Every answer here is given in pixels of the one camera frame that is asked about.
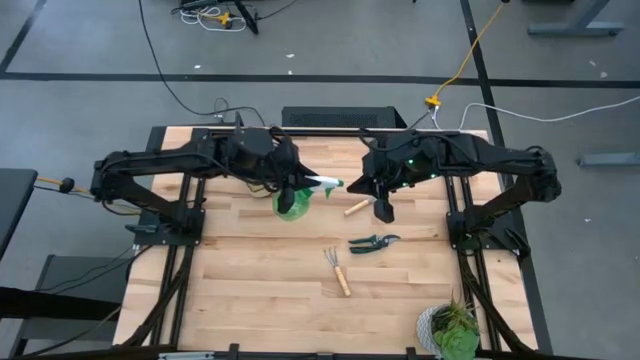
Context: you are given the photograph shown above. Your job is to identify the succulent plant white patterned pot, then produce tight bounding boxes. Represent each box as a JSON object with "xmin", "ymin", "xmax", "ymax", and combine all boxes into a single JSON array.
[{"xmin": 415, "ymin": 292, "xmax": 482, "ymax": 360}]

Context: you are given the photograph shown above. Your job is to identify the black floor cable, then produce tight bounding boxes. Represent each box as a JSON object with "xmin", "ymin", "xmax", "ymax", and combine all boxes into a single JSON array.
[{"xmin": 137, "ymin": 0, "xmax": 267, "ymax": 127}]

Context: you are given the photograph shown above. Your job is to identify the tangled white yellow cable bundle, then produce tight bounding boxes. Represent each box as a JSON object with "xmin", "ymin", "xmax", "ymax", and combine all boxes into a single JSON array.
[{"xmin": 172, "ymin": 0, "xmax": 251, "ymax": 36}]

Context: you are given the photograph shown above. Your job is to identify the black aluminium rig frame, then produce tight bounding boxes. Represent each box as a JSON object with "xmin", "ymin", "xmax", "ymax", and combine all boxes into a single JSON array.
[{"xmin": 112, "ymin": 124, "xmax": 554, "ymax": 360}]

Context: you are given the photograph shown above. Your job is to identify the grey desk leg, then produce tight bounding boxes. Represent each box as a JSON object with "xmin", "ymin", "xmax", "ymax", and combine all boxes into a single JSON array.
[{"xmin": 527, "ymin": 0, "xmax": 626, "ymax": 38}]

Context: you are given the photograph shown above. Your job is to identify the black desk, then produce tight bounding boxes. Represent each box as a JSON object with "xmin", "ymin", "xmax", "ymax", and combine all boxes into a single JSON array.
[{"xmin": 0, "ymin": 168, "xmax": 39, "ymax": 261}]

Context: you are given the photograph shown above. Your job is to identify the wooden-handled metal hook weeder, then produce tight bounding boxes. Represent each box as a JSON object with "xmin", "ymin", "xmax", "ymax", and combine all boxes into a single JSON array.
[{"xmin": 343, "ymin": 197, "xmax": 374, "ymax": 217}]

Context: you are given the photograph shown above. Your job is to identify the silver metal bracket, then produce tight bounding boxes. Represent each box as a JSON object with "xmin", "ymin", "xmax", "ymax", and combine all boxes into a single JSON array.
[{"xmin": 157, "ymin": 350, "xmax": 216, "ymax": 360}]

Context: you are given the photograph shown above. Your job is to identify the green pruning shears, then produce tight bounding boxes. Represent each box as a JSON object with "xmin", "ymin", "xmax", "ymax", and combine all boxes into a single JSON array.
[{"xmin": 348, "ymin": 233, "xmax": 402, "ymax": 255}]

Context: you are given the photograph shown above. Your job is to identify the three-prong rake wooden handle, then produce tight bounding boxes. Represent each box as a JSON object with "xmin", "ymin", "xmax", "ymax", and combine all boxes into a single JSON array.
[{"xmin": 323, "ymin": 246, "xmax": 353, "ymax": 298}]

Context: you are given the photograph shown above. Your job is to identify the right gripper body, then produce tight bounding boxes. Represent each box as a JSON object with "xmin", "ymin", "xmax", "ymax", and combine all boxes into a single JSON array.
[{"xmin": 362, "ymin": 142, "xmax": 406, "ymax": 189}]

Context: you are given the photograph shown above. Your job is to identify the grey desk foot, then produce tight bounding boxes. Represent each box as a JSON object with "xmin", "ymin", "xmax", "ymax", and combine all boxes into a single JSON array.
[{"xmin": 576, "ymin": 152, "xmax": 640, "ymax": 168}]

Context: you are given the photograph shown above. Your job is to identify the white floor cable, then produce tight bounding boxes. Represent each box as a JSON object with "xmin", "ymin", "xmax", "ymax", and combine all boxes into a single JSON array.
[{"xmin": 432, "ymin": 94, "xmax": 640, "ymax": 132}]

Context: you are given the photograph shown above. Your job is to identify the black stand leg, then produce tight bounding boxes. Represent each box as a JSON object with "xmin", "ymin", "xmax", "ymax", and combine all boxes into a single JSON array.
[{"xmin": 232, "ymin": 0, "xmax": 260, "ymax": 36}]

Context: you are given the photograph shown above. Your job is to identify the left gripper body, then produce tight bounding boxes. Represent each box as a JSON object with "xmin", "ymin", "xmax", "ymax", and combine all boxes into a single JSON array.
[{"xmin": 264, "ymin": 142, "xmax": 297, "ymax": 187}]

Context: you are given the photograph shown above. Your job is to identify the green spray bottle white head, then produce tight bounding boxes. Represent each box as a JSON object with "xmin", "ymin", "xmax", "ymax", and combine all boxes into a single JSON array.
[{"xmin": 272, "ymin": 174, "xmax": 346, "ymax": 222}]

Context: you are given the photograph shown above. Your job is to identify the yellow extension cord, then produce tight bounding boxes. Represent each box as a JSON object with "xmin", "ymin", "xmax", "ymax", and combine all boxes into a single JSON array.
[{"xmin": 424, "ymin": 2, "xmax": 507, "ymax": 109}]

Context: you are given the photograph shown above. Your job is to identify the black computer case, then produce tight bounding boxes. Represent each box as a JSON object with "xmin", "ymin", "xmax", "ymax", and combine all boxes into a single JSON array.
[{"xmin": 280, "ymin": 105, "xmax": 408, "ymax": 130}]

